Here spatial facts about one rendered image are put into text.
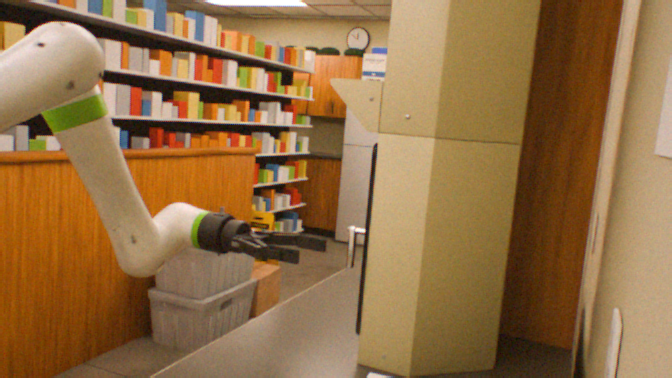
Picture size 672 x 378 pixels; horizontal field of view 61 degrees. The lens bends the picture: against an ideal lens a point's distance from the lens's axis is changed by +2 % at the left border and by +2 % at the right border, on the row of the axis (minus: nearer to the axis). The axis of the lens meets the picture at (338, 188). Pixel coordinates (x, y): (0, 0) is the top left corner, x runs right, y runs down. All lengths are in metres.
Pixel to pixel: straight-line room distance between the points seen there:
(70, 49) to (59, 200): 2.10
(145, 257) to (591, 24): 1.10
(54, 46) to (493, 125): 0.79
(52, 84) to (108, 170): 0.26
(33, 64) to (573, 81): 1.09
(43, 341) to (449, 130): 2.57
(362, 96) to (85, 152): 0.56
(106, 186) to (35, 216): 1.79
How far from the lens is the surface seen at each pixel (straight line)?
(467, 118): 1.10
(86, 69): 1.06
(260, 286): 4.01
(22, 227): 3.01
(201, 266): 3.31
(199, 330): 3.43
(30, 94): 1.05
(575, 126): 1.41
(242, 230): 1.31
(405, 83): 1.09
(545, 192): 1.42
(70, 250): 3.21
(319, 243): 1.30
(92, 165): 1.24
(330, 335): 1.33
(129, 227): 1.27
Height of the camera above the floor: 1.43
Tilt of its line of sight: 7 degrees down
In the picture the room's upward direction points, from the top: 5 degrees clockwise
